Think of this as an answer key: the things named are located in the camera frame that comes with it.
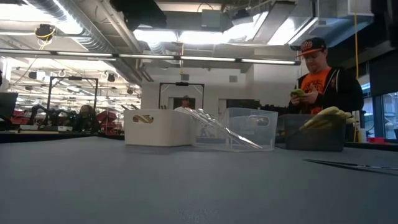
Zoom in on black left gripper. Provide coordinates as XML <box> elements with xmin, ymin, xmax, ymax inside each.
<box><xmin>109</xmin><ymin>0</ymin><xmax>168</xmax><ymax>32</ymax></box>

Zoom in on green white striped straw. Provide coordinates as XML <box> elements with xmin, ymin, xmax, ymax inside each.
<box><xmin>195</xmin><ymin>108</ymin><xmax>264</xmax><ymax>151</ymax></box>

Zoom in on grey ceiling vent box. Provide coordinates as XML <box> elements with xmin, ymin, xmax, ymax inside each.
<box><xmin>201</xmin><ymin>9</ymin><xmax>225</xmax><ymax>29</ymax></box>

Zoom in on long ceiling light strip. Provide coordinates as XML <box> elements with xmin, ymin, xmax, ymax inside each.
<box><xmin>0</xmin><ymin>49</ymin><xmax>301</xmax><ymax>66</ymax></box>

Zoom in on person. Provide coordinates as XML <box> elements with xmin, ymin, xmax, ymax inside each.
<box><xmin>174</xmin><ymin>95</ymin><xmax>195</xmax><ymax>113</ymax></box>
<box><xmin>74</xmin><ymin>104</ymin><xmax>100</xmax><ymax>133</ymax></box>
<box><xmin>287</xmin><ymin>37</ymin><xmax>364</xmax><ymax>116</ymax></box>

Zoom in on red storage bins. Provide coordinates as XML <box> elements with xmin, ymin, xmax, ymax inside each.
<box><xmin>98</xmin><ymin>110</ymin><xmax>118</xmax><ymax>135</ymax></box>

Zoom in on white plastic bin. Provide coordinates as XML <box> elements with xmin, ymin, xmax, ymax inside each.
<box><xmin>123</xmin><ymin>108</ymin><xmax>197</xmax><ymax>147</ymax></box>

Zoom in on dark monitor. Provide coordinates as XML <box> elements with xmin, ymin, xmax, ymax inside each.
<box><xmin>0</xmin><ymin>92</ymin><xmax>19</xmax><ymax>119</ymax></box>

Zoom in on clear plastic bin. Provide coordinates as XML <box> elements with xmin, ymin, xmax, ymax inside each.
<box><xmin>192</xmin><ymin>107</ymin><xmax>279</xmax><ymax>152</ymax></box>

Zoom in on dark grey plastic bin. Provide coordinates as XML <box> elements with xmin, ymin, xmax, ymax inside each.
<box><xmin>278</xmin><ymin>113</ymin><xmax>346</xmax><ymax>152</ymax></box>

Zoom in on red low box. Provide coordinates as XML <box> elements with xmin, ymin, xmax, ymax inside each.
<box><xmin>366</xmin><ymin>136</ymin><xmax>393</xmax><ymax>144</ymax></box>

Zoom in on silver ribbed air duct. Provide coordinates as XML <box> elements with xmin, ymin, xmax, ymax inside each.
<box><xmin>24</xmin><ymin>0</ymin><xmax>147</xmax><ymax>85</ymax></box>

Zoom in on black metal frame stand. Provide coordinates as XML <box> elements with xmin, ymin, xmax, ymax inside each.
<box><xmin>46</xmin><ymin>76</ymin><xmax>100</xmax><ymax>131</ymax></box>
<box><xmin>158</xmin><ymin>82</ymin><xmax>205</xmax><ymax>115</ymax></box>

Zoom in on yellow ceiling cable reel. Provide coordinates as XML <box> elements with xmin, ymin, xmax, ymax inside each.
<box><xmin>34</xmin><ymin>24</ymin><xmax>57</xmax><ymax>41</ymax></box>

